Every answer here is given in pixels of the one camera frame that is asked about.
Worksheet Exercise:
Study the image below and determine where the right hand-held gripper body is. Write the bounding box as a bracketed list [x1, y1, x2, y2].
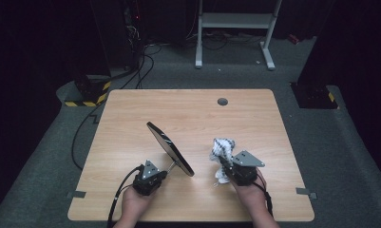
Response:
[230, 149, 266, 187]

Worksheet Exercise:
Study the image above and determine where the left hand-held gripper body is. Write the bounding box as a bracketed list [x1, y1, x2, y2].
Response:
[132, 159, 168, 197]

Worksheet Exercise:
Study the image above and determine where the white cloth with dark pattern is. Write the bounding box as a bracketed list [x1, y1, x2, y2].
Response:
[208, 137, 237, 185]

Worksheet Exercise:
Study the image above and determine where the black round mirror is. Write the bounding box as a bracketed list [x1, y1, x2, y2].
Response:
[145, 121, 196, 178]

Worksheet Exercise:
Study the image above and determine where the person's right hand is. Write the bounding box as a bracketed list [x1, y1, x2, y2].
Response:
[233, 177, 269, 217]

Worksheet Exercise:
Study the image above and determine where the person's left hand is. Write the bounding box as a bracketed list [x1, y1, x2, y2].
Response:
[120, 186, 156, 223]

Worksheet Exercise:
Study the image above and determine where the gray tape piece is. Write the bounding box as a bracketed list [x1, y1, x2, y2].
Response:
[66, 190, 87, 200]
[295, 186, 318, 200]

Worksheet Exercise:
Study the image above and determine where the black yellow striped base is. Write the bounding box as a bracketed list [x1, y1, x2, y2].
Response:
[64, 74, 112, 108]

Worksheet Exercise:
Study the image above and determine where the black base with yellow tape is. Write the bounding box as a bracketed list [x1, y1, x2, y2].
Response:
[290, 82, 340, 110]

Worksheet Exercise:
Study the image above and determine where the white metal stand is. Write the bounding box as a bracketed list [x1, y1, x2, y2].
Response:
[195, 0, 283, 71]

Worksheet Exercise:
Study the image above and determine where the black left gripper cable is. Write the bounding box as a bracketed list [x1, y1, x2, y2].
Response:
[106, 165, 143, 228]

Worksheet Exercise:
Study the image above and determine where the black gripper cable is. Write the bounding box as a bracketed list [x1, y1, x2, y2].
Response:
[106, 165, 143, 228]
[255, 176, 275, 219]

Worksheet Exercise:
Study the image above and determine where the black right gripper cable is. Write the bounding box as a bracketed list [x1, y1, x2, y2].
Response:
[255, 176, 275, 219]

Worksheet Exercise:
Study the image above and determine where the long black floor cable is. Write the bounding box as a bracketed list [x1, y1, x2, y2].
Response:
[70, 102, 109, 171]

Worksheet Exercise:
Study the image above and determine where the bundle of black floor cables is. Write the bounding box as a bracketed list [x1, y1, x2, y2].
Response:
[119, 43, 163, 90]

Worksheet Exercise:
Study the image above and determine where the dark equipment tower with wires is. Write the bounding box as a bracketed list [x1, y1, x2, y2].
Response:
[123, 0, 145, 70]

